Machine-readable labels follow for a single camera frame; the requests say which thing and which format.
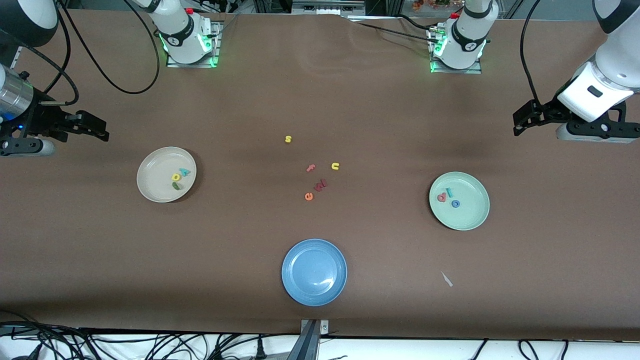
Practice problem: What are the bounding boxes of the beige round plate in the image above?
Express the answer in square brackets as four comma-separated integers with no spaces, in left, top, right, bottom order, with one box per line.
[136,146,198,204]

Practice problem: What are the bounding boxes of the pale green round plate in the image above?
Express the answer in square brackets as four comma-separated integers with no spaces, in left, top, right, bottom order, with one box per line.
[428,171,491,231]

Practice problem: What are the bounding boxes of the orange artificial flowers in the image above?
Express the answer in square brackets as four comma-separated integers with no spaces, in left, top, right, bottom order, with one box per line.
[412,0,463,12]

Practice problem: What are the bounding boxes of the silver metal box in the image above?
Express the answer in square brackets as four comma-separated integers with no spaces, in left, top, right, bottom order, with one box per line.
[292,0,366,16]

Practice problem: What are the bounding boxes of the blue round plate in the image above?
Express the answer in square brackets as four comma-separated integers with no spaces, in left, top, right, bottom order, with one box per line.
[281,238,348,307]

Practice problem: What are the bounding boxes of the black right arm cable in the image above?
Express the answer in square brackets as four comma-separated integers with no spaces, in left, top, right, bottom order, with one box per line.
[22,0,161,107]

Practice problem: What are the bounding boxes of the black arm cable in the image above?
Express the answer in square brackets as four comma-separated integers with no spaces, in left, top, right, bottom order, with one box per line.
[22,0,161,107]
[520,0,545,107]

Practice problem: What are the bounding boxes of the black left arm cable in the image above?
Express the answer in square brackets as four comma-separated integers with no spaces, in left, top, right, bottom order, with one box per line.
[520,0,545,107]

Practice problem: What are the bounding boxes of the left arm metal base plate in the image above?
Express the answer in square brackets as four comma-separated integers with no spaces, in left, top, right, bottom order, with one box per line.
[429,27,483,75]

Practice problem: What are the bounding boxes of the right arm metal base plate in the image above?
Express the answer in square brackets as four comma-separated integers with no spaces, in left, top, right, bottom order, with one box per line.
[166,20,223,68]

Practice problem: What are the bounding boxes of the short black table cable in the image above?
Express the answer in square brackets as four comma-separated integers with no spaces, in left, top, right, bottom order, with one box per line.
[395,14,433,31]

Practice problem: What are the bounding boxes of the long black table cable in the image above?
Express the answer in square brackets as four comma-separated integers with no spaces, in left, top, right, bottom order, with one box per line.
[350,20,441,43]

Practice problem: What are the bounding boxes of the black floor cable tangle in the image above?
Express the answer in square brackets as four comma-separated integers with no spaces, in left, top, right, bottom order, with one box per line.
[0,311,301,360]

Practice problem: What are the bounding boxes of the grey metal mount bracket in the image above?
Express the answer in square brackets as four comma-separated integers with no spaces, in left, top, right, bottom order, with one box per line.
[299,319,330,360]

